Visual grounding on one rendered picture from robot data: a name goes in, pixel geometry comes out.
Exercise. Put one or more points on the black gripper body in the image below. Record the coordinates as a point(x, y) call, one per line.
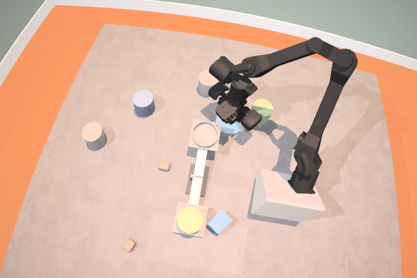
point(249, 118)

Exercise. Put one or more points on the pale yellow-green cylinder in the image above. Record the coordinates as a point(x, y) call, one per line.
point(190, 219)

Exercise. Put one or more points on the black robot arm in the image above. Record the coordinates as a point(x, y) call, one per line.
point(306, 151)

